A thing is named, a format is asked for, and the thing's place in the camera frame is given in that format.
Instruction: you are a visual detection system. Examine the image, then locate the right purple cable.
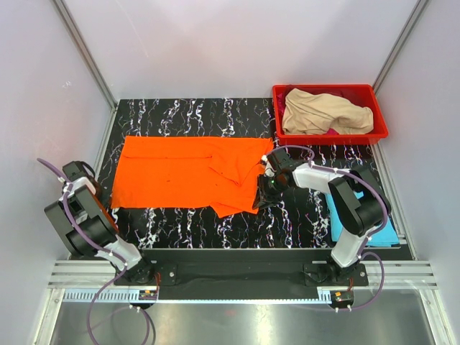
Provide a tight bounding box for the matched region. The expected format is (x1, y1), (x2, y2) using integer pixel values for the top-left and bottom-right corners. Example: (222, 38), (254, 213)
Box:
(275, 145), (391, 312)

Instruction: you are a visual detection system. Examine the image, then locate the red plastic bin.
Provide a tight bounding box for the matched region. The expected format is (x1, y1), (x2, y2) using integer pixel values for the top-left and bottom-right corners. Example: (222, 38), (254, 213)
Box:
(272, 84), (388, 145)

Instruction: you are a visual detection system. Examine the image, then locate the orange t shirt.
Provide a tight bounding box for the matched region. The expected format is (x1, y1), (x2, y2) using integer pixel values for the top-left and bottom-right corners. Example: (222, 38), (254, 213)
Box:
(111, 136), (273, 218)

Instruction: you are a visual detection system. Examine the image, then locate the aluminium frame rail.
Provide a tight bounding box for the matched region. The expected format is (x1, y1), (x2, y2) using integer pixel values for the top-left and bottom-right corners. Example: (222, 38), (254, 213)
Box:
(47, 260), (438, 290)

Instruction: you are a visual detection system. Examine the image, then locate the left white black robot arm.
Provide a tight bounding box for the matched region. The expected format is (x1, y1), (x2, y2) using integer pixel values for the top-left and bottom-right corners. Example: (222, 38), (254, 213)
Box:
(37, 158), (155, 285)

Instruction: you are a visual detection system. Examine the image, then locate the beige t shirt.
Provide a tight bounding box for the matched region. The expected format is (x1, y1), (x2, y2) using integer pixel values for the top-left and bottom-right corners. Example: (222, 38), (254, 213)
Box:
(281, 88), (374, 136)

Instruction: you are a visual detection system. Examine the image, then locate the folded light blue t shirt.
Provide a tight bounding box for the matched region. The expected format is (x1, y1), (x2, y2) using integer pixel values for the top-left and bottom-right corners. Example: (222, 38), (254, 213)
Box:
(326, 194), (400, 247)

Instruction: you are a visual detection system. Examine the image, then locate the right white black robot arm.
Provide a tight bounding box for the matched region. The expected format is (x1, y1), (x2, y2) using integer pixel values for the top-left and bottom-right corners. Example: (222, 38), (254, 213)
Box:
(253, 149), (391, 286)

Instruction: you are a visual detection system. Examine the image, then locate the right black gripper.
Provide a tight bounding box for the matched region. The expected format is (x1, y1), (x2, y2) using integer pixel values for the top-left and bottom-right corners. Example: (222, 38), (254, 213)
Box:
(252, 174), (290, 211)

